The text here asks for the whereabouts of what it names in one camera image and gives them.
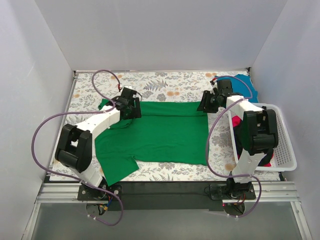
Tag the black t shirt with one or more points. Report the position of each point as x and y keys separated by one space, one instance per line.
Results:
x=265 y=157

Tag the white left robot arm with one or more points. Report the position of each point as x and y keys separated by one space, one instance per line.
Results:
x=76 y=144

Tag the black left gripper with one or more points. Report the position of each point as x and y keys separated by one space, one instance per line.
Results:
x=136 y=107

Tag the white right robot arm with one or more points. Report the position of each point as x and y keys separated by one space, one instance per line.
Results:
x=234 y=181

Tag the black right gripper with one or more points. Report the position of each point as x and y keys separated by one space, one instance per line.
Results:
x=204 y=101

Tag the aluminium frame rail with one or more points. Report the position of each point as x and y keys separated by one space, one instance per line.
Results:
x=69 y=192

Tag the red t shirt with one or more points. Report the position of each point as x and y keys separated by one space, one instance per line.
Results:
x=236 y=121

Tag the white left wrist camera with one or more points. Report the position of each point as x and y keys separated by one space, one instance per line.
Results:
x=126 y=88

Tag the white plastic laundry basket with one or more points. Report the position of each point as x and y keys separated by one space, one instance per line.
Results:
x=285 y=140

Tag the green t shirt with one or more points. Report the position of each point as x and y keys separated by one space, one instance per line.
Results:
x=173 y=132

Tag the folded blue t shirt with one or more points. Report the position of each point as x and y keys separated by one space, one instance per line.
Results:
x=242 y=84

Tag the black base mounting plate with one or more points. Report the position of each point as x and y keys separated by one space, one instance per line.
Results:
x=178 y=195

